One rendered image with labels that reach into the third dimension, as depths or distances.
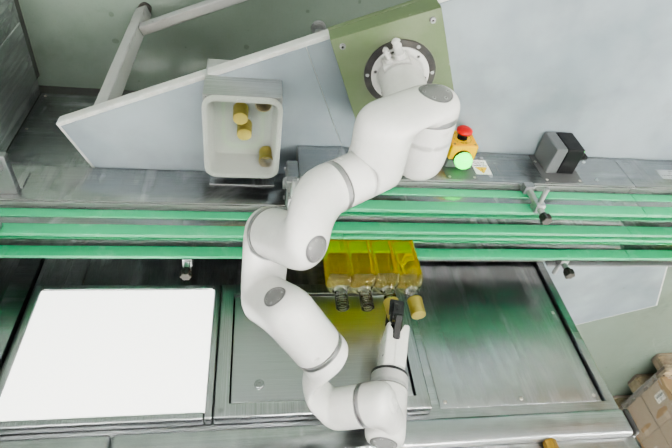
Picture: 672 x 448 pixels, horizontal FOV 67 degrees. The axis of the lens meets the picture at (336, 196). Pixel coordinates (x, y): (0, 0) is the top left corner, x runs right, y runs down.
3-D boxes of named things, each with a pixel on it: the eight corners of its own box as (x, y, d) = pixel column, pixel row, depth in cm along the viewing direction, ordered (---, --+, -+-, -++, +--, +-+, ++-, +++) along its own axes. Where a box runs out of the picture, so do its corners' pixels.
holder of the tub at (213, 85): (209, 169, 132) (207, 189, 127) (205, 75, 114) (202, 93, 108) (275, 171, 135) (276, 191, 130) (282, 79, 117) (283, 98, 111)
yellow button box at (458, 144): (437, 149, 136) (444, 167, 131) (445, 126, 131) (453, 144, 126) (462, 150, 137) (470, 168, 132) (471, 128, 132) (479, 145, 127)
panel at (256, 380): (39, 292, 123) (-17, 436, 98) (35, 284, 121) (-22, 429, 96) (399, 290, 138) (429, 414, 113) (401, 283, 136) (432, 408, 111)
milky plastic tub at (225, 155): (207, 154, 128) (204, 177, 122) (204, 75, 114) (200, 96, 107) (277, 157, 131) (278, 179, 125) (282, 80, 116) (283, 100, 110)
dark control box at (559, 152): (532, 153, 141) (545, 173, 134) (544, 130, 135) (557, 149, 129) (560, 154, 142) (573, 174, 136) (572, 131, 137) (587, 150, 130)
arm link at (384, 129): (317, 188, 88) (325, 108, 77) (416, 144, 100) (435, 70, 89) (352, 221, 82) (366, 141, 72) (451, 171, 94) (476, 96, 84)
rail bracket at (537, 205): (516, 188, 131) (537, 225, 121) (527, 166, 126) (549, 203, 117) (530, 188, 132) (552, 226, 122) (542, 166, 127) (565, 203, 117)
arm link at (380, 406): (334, 417, 88) (383, 411, 84) (343, 362, 96) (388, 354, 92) (375, 455, 96) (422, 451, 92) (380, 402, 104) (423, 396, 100)
